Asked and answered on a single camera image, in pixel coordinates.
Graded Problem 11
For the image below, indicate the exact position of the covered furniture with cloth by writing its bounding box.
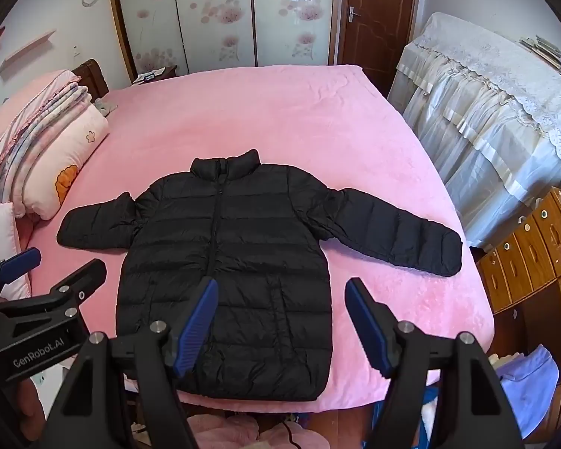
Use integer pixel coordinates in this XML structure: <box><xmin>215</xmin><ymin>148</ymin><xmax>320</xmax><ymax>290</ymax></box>
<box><xmin>387</xmin><ymin>12</ymin><xmax>561</xmax><ymax>248</ymax></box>

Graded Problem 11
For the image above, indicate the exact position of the folded striped pink quilt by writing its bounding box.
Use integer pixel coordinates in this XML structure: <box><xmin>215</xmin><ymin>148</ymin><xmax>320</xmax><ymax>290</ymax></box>
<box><xmin>0</xmin><ymin>69</ymin><xmax>93</xmax><ymax>218</ymax></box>

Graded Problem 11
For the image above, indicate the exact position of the wooden drawer cabinet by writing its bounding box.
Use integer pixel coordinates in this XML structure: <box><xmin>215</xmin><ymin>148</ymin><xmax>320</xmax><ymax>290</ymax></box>
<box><xmin>477</xmin><ymin>187</ymin><xmax>561</xmax><ymax>443</ymax></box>

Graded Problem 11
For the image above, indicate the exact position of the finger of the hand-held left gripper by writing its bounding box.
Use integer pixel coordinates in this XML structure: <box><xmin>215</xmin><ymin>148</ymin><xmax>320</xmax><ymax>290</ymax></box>
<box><xmin>0</xmin><ymin>258</ymin><xmax>107</xmax><ymax>326</ymax></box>
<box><xmin>0</xmin><ymin>247</ymin><xmax>42</xmax><ymax>309</ymax></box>

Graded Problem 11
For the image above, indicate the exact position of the black puffer jacket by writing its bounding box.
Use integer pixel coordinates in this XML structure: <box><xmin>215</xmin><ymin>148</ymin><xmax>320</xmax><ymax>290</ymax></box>
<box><xmin>57</xmin><ymin>149</ymin><xmax>463</xmax><ymax>402</ymax></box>

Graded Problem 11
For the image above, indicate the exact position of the floral sliding door wardrobe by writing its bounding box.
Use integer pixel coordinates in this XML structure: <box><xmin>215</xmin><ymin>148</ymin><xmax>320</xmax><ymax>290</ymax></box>
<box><xmin>107</xmin><ymin>0</ymin><xmax>335</xmax><ymax>86</ymax></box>

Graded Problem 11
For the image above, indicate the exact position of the person's pink plush clothing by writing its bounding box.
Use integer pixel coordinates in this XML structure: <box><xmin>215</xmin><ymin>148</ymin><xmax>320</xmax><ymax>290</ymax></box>
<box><xmin>187</xmin><ymin>412</ymin><xmax>328</xmax><ymax>449</ymax></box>

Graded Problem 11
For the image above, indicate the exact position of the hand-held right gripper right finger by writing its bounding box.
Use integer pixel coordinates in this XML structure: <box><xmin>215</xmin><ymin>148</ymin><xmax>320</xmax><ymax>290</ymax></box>
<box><xmin>345</xmin><ymin>277</ymin><xmax>527</xmax><ymax>449</ymax></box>

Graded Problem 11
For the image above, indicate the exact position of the wooden headboard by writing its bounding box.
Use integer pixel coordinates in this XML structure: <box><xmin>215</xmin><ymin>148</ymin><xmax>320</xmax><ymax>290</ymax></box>
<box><xmin>71</xmin><ymin>58</ymin><xmax>110</xmax><ymax>100</ymax></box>

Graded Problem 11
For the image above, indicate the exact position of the blue plastic stool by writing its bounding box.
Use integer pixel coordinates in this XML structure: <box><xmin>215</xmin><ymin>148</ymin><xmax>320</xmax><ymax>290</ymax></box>
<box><xmin>369</xmin><ymin>384</ymin><xmax>445</xmax><ymax>449</ymax></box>

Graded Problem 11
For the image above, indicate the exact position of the black cable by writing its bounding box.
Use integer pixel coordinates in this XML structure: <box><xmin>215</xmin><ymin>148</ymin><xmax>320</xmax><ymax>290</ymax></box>
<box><xmin>280</xmin><ymin>421</ymin><xmax>304</xmax><ymax>449</ymax></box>

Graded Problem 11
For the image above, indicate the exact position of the white wall shelf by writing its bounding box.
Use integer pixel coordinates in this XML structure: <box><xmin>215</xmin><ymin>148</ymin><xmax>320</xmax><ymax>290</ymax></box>
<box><xmin>0</xmin><ymin>29</ymin><xmax>57</xmax><ymax>74</ymax></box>

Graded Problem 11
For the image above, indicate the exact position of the stack of books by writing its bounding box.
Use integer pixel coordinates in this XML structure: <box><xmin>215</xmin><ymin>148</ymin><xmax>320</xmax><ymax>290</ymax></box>
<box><xmin>519</xmin><ymin>35</ymin><xmax>561</xmax><ymax>78</ymax></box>

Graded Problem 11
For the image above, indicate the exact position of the lavender cloth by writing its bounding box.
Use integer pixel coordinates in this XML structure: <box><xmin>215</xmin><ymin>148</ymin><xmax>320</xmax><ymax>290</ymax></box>
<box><xmin>496</xmin><ymin>343</ymin><xmax>561</xmax><ymax>433</ymax></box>

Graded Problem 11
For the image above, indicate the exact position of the pink bed blanket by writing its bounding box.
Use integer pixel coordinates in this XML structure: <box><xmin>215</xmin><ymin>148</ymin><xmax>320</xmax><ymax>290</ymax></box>
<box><xmin>14</xmin><ymin>63</ymin><xmax>496</xmax><ymax>415</ymax></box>

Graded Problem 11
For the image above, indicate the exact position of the brown wooden door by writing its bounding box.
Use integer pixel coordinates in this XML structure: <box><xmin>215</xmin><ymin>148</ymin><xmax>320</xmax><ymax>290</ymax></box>
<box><xmin>329</xmin><ymin>0</ymin><xmax>421</xmax><ymax>99</ymax></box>

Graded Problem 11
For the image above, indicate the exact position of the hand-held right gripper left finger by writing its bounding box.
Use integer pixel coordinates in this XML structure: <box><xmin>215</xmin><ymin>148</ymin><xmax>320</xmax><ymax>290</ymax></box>
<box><xmin>28</xmin><ymin>277</ymin><xmax>220</xmax><ymax>449</ymax></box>

